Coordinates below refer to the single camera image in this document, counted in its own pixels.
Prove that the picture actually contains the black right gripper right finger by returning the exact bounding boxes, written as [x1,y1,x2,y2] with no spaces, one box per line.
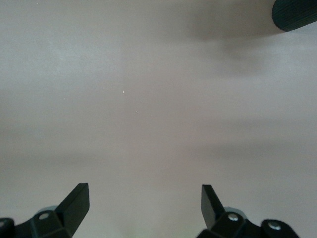
[197,184,300,238]

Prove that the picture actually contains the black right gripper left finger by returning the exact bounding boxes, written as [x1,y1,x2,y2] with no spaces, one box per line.
[0,182,90,238]

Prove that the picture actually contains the black ribbed cylinder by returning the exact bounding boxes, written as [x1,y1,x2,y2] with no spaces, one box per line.
[271,0,317,32]

